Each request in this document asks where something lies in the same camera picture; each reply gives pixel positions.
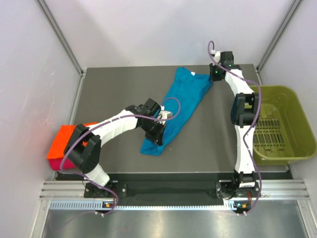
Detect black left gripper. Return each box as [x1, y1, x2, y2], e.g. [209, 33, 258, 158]
[140, 119, 166, 148]

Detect blue t shirt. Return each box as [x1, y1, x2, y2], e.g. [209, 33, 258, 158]
[140, 67, 212, 156]

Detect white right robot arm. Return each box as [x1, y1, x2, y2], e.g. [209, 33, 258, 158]
[210, 50, 261, 197]

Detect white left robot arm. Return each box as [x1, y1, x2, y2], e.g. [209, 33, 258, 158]
[64, 99, 173, 197]

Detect olive green plastic basket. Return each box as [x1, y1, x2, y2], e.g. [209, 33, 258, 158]
[252, 85, 317, 166]

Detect orange folded t shirt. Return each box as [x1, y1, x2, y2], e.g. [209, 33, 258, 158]
[47, 121, 99, 161]

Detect pink folded t shirt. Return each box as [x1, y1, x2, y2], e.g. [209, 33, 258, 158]
[48, 159, 76, 171]

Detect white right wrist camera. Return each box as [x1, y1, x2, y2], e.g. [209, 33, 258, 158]
[211, 50, 221, 65]

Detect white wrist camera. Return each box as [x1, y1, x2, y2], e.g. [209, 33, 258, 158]
[156, 105, 173, 124]
[211, 50, 221, 65]

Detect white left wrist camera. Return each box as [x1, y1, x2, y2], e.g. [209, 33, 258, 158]
[156, 105, 173, 124]

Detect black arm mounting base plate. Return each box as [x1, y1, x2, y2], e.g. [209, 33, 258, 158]
[56, 173, 261, 206]

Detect grey slotted cable duct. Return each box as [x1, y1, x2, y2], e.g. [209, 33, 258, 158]
[50, 200, 247, 211]

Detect aluminium frame rail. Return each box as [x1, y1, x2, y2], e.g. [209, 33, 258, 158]
[40, 180, 87, 200]

